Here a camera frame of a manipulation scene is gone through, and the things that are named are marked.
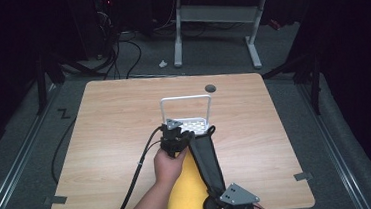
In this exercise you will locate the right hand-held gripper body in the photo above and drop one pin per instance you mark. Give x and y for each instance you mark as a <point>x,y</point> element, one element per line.
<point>237,195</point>

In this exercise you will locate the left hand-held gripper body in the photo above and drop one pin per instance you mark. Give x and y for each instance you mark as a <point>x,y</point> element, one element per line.
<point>172,140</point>

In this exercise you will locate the yellow and grey cloth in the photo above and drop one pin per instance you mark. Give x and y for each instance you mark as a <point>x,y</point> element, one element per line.
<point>187,191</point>

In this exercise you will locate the white cloth rack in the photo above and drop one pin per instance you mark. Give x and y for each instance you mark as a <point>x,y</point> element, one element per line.
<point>186,97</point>

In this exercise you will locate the person's left hand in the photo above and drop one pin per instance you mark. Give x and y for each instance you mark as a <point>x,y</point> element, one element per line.
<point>168,169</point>

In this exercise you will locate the black round table grommet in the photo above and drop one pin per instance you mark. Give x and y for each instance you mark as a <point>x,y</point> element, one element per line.
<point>210,88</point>

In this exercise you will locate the grey tape piece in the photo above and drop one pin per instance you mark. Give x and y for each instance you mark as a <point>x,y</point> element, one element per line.
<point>56,199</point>
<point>303,176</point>

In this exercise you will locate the crumpled white paper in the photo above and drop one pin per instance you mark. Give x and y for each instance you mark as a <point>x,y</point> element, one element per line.
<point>163,63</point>

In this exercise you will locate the black metal stand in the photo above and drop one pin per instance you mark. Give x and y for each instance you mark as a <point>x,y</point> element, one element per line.
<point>315,84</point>
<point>41,85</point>

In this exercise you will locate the small red object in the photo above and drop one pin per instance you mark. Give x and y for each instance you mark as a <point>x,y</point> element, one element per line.
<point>274,24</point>

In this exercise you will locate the metal floor rail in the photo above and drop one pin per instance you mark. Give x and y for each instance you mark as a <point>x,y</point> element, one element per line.
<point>336,153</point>
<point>14,166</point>

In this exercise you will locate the white frame desk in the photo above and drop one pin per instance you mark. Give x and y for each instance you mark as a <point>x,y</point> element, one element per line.
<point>216,13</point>

